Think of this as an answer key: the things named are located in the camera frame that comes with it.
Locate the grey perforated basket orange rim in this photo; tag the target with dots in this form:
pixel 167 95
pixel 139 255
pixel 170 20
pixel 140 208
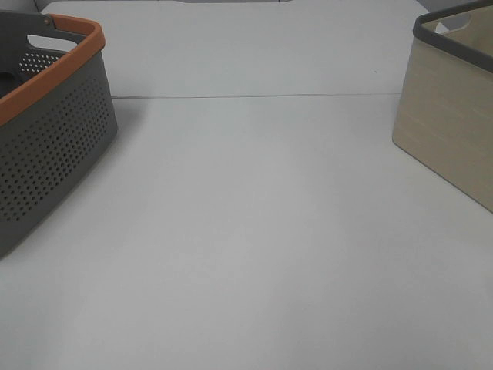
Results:
pixel 57 116

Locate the beige bin grey rim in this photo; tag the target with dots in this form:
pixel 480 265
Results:
pixel 444 116

